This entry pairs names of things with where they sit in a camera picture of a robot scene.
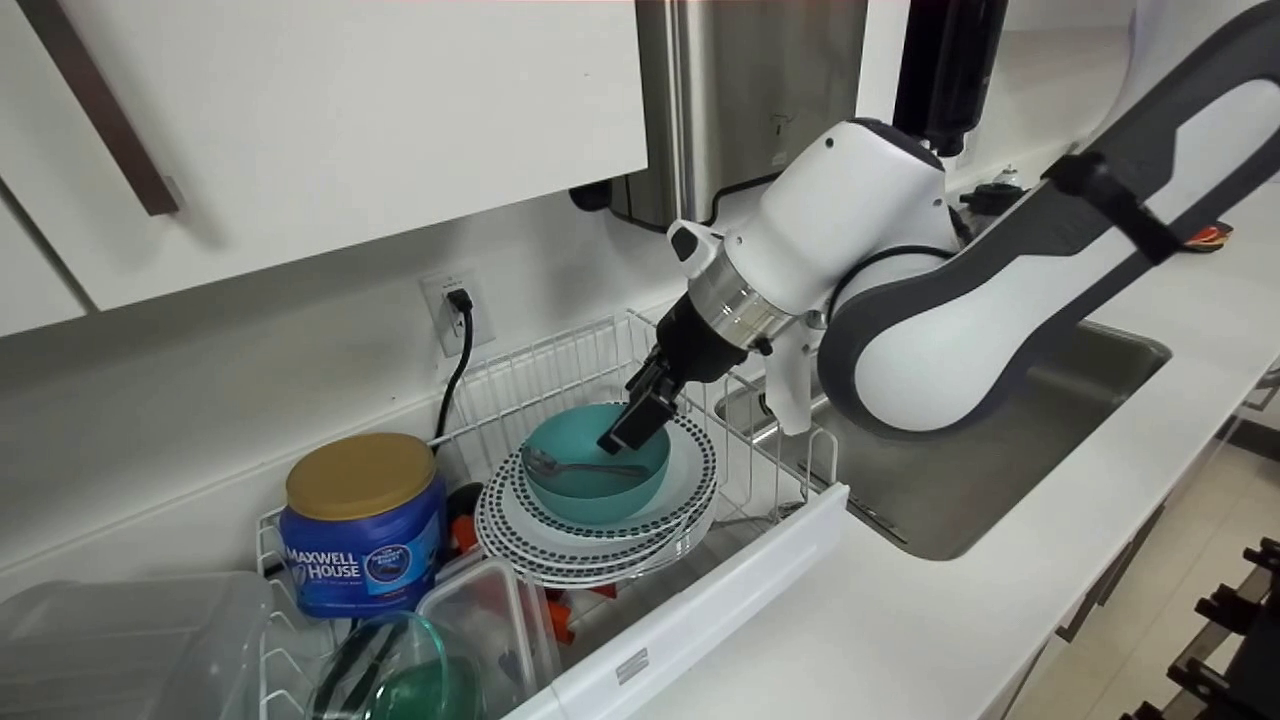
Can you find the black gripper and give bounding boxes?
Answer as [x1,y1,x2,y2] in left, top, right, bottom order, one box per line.
[599,295,743,458]

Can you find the blue coffee can gold lid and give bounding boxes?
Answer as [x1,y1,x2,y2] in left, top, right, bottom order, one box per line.
[281,431,447,621]

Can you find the clear plastic container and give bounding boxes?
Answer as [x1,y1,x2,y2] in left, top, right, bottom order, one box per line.
[418,558,560,720]

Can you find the white patterned plate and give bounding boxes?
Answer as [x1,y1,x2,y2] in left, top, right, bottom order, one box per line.
[475,404,714,589]

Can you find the green glass bowl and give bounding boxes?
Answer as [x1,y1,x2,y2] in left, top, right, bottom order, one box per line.
[351,617,479,720]

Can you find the teal bowl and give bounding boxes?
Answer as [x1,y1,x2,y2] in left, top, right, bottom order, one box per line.
[519,404,671,523]

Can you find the stainless steel sink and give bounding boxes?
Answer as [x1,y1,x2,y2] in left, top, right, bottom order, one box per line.
[714,323,1173,559]

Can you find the white wire dish rack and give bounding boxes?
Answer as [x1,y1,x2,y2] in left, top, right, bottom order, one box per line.
[250,308,844,720]

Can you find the white drain tray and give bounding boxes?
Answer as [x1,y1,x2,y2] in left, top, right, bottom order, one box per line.
[508,492,844,720]

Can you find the steel paper towel dispenser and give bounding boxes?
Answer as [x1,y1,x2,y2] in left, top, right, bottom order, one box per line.
[567,0,867,227]

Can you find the black hanging cloth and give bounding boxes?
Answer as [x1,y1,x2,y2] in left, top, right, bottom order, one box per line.
[893,0,1008,158]

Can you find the white upper cabinet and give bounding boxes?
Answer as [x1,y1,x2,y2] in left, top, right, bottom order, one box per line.
[0,0,649,335]

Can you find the yellow and orange paddles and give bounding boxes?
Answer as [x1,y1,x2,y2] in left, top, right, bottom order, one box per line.
[1180,222,1230,252]

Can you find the clear plastic tub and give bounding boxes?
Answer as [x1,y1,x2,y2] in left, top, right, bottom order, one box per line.
[0,574,268,720]

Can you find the black power cord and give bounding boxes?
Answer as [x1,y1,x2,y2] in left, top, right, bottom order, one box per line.
[429,283,479,452]

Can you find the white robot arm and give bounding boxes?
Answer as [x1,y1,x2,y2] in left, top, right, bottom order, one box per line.
[599,0,1280,452]

